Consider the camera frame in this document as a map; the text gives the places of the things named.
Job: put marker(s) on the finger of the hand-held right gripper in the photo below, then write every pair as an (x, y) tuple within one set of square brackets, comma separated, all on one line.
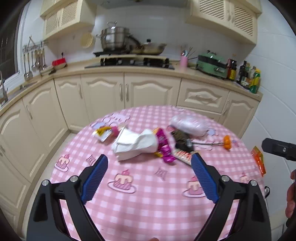
[(277, 148)]

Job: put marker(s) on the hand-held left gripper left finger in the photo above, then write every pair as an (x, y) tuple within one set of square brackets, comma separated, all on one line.
[(94, 178)]

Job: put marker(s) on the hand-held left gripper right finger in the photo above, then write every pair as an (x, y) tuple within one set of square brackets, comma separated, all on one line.
[(203, 178)]

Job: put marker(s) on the yellow snack wrapper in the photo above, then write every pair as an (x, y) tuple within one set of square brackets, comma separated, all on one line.
[(104, 134)]

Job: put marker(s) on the magenta foil wrapper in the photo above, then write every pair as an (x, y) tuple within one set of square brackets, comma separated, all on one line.
[(163, 143)]

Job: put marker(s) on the person's right hand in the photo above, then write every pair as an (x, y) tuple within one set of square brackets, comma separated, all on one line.
[(291, 197)]

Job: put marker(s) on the orange snack packet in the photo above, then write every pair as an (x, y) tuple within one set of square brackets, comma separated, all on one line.
[(258, 160)]

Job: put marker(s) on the red white snack wrapper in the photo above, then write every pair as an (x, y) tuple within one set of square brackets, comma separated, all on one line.
[(183, 156)]

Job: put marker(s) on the small orange object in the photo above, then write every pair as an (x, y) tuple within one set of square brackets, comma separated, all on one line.
[(227, 141)]

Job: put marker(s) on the round pink checkered table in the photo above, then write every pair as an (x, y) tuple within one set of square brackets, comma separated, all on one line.
[(143, 190)]

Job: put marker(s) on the clear plastic bag roll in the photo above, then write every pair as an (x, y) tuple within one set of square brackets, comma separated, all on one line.
[(188, 125)]

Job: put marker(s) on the green yellow plastic bottle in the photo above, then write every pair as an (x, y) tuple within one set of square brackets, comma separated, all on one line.
[(255, 82)]

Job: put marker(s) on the small seasoning bottle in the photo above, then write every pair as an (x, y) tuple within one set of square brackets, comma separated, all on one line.
[(249, 77)]

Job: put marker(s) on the dark glass oil bottle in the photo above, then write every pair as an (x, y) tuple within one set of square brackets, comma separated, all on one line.
[(242, 73)]

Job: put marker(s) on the cream kitchen base cabinets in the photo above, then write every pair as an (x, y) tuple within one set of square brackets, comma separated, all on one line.
[(104, 92)]

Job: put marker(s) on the dark soy sauce bottle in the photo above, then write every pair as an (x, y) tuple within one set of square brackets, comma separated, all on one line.
[(229, 70), (234, 70)]

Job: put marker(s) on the green electric grill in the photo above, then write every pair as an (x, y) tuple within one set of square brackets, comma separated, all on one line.
[(211, 64)]

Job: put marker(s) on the beige kitchen countertop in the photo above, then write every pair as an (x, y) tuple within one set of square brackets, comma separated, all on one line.
[(185, 72)]

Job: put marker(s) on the pink utensil holder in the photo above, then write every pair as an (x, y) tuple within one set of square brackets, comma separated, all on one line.
[(183, 63)]

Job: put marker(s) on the red box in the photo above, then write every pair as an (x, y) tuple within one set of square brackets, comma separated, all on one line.
[(59, 63)]

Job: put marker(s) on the black gas stove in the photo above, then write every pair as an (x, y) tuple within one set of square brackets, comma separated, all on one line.
[(129, 62)]

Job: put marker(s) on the steel ladle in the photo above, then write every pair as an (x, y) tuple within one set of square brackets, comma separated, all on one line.
[(27, 74), (34, 66), (42, 64)]

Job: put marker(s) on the metal dish rack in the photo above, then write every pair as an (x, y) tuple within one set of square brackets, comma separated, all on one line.
[(2, 92)]

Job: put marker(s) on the round yellow trivet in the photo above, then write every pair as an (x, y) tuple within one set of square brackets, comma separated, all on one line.
[(87, 40)]

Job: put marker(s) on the steel wok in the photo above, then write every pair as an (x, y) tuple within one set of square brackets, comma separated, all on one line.
[(152, 47)]

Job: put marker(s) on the stainless steel stock pot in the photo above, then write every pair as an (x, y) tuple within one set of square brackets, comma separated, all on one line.
[(114, 38)]

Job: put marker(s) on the window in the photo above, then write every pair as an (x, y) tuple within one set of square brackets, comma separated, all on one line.
[(9, 51)]

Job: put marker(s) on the range hood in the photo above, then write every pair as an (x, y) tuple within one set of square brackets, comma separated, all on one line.
[(138, 2)]

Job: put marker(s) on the cream lattice wall cabinet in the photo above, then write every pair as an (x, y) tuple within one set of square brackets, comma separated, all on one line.
[(67, 18), (226, 16)]

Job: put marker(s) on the metal utensil rail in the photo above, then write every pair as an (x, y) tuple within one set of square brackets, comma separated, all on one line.
[(34, 47)]

